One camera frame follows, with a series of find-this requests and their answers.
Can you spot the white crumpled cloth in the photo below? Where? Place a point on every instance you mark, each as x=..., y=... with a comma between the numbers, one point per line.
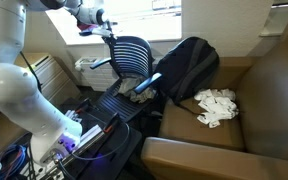
x=217, y=104

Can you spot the black slatted office chair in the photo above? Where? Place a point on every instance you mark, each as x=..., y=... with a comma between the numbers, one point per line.
x=130, y=56

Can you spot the wooden drawer cabinet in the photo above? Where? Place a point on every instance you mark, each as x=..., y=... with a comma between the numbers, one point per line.
x=56, y=85

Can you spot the orange black clamp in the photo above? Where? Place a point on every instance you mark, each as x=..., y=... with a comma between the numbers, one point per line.
x=111, y=123

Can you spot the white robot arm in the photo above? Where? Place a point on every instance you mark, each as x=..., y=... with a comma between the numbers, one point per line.
x=20, y=100

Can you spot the black backpack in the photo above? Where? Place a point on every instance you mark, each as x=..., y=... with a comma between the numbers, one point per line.
x=187, y=68

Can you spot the aluminium mounting rail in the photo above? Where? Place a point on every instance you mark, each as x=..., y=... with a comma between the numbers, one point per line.
x=60, y=135

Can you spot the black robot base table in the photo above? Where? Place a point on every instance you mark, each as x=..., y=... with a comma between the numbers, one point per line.
x=103, y=160

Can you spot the beige crumpled cloth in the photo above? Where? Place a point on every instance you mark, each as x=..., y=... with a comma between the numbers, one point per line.
x=127, y=89

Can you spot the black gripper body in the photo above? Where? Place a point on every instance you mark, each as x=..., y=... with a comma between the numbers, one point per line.
x=104, y=30

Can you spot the brown leather couch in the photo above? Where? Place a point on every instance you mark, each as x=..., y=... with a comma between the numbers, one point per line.
x=251, y=146

